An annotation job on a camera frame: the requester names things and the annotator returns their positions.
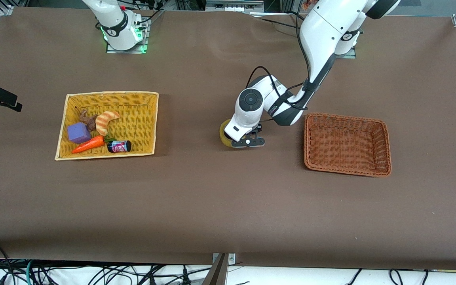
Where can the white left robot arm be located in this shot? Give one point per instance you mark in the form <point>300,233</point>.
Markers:
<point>327,23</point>

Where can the orange toy carrot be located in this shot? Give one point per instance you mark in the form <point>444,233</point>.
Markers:
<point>87,145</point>

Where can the brown wicker basket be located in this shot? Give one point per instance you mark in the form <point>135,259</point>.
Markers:
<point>346,144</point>

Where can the silver metal bracket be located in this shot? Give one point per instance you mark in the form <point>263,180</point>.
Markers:
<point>231,259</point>

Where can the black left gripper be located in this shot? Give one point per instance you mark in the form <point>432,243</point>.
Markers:
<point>260,129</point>

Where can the grey metal box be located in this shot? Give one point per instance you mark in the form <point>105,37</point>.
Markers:
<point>234,5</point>

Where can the purple toy cube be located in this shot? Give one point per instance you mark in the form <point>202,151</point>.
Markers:
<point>78,133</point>

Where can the brown lumpy toy food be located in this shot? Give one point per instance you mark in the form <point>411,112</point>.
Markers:
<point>90,122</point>

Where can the dark metal bar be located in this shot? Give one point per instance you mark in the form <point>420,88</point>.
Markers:
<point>217,273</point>

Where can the clear yellowish tape roll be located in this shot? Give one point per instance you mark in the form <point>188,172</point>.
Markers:
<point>225,136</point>

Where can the yellow wicker basket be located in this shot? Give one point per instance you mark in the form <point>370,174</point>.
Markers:
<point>141,118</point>

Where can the toy croissant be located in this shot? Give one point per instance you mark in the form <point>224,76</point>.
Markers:
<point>103,122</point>

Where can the dark can with pink label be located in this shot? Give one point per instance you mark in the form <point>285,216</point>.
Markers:
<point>119,146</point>

